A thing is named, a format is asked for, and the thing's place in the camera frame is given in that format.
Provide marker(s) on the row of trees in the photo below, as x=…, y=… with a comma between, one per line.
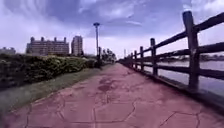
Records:
x=108, y=55

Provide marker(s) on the lamp pole with flat head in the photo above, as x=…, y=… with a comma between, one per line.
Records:
x=97, y=40

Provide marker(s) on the red cracked paved path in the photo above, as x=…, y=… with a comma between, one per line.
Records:
x=116, y=100

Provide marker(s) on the tall pale building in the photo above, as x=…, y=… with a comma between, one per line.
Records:
x=77, y=45

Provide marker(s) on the grass strip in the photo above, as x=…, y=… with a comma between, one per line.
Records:
x=50, y=87

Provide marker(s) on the wide brown building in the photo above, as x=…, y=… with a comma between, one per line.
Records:
x=47, y=47

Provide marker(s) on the green hedge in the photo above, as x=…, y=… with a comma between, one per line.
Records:
x=40, y=66

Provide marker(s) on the water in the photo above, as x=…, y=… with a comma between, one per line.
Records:
x=206, y=83

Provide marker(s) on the low building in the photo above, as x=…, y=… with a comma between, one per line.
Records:
x=7, y=50

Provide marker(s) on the dark wooden rail fence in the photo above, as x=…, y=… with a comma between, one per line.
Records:
x=191, y=50

